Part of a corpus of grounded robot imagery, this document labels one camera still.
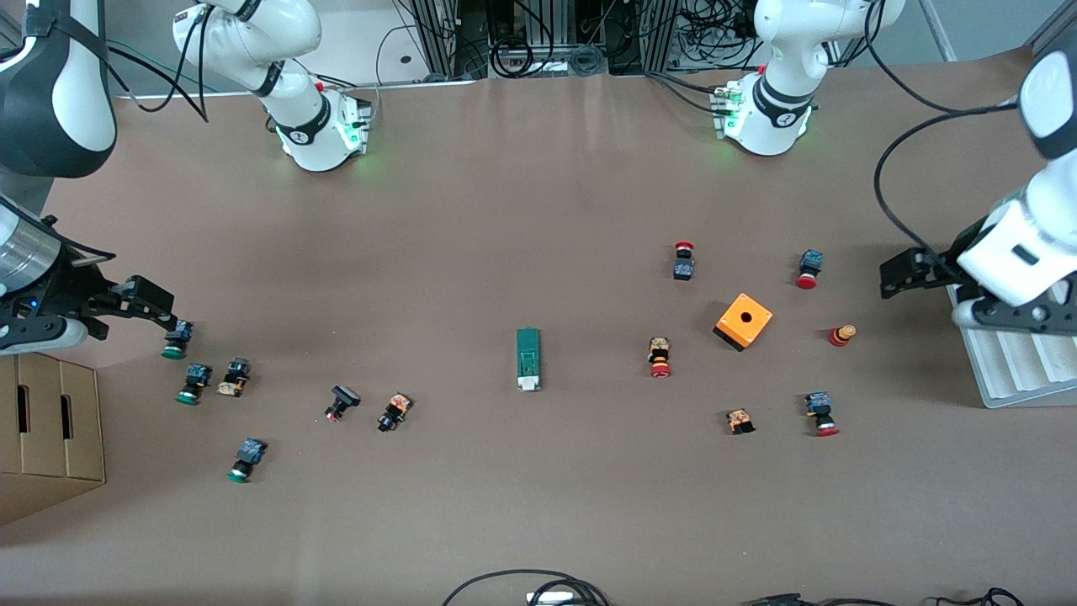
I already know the green load switch white handle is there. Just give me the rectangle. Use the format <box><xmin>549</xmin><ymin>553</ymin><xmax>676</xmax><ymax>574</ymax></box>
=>
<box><xmin>515</xmin><ymin>327</ymin><xmax>543</xmax><ymax>393</ymax></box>

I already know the green mushroom push button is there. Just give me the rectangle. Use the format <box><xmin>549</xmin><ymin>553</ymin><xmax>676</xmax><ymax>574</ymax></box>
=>
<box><xmin>161</xmin><ymin>319</ymin><xmax>195</xmax><ymax>361</ymax></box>
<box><xmin>225</xmin><ymin>437</ymin><xmax>268</xmax><ymax>485</ymax></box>
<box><xmin>175</xmin><ymin>363</ymin><xmax>213</xmax><ymax>407</ymax></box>

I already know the grey ribbed tray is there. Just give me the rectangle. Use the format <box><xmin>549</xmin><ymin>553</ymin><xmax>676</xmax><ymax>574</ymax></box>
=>
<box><xmin>947</xmin><ymin>282</ymin><xmax>1077</xmax><ymax>410</ymax></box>

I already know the brown cardboard box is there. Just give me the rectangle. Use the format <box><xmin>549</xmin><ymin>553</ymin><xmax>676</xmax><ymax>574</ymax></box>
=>
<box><xmin>0</xmin><ymin>349</ymin><xmax>107</xmax><ymax>527</ymax></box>

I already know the beige black contact block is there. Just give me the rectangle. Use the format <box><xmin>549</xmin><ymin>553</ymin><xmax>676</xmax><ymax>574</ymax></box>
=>
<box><xmin>216</xmin><ymin>357</ymin><xmax>252</xmax><ymax>398</ymax></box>

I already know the red mushroom button blue block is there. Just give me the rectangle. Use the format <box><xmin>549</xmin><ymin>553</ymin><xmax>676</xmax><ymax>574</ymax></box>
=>
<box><xmin>804</xmin><ymin>391</ymin><xmax>841</xmax><ymax>438</ymax></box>

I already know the black flat button red block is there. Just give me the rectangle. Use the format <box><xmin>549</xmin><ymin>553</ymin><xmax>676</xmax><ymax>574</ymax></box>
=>
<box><xmin>324</xmin><ymin>385</ymin><xmax>362</xmax><ymax>423</ymax></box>

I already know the white platform board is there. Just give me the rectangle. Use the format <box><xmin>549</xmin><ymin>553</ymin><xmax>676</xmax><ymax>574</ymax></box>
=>
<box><xmin>109</xmin><ymin>0</ymin><xmax>480</xmax><ymax>100</ymax></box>

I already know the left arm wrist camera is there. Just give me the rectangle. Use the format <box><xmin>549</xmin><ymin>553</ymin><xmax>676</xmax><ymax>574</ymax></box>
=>
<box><xmin>952</xmin><ymin>299</ymin><xmax>1077</xmax><ymax>338</ymax></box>

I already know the black cable white marker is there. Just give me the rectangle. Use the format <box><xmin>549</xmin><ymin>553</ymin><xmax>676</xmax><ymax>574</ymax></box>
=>
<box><xmin>873</xmin><ymin>101</ymin><xmax>1023</xmax><ymax>253</ymax></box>

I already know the orange button enclosure box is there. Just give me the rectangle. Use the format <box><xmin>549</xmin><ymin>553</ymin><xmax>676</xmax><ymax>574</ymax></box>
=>
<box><xmin>713</xmin><ymin>292</ymin><xmax>774</xmax><ymax>353</ymax></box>

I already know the grey metal rail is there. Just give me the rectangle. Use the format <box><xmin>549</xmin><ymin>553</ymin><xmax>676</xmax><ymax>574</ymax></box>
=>
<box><xmin>915</xmin><ymin>0</ymin><xmax>960</xmax><ymax>64</ymax></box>

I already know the black selector switch orange block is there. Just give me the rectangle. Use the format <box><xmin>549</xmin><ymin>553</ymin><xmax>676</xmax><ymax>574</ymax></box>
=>
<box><xmin>376</xmin><ymin>391</ymin><xmax>414</xmax><ymax>433</ymax></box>

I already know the black adapter with cable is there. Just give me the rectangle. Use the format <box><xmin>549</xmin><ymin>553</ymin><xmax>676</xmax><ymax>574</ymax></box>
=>
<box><xmin>740</xmin><ymin>587</ymin><xmax>1026</xmax><ymax>606</ymax></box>

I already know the aluminium frame rack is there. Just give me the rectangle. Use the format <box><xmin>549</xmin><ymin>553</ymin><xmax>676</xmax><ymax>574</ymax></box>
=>
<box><xmin>409</xmin><ymin>0</ymin><xmax>762</xmax><ymax>81</ymax></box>

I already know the black cable loop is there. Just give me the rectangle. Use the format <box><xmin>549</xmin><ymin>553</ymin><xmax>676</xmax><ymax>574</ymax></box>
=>
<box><xmin>441</xmin><ymin>569</ymin><xmax>612</xmax><ymax>606</ymax></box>

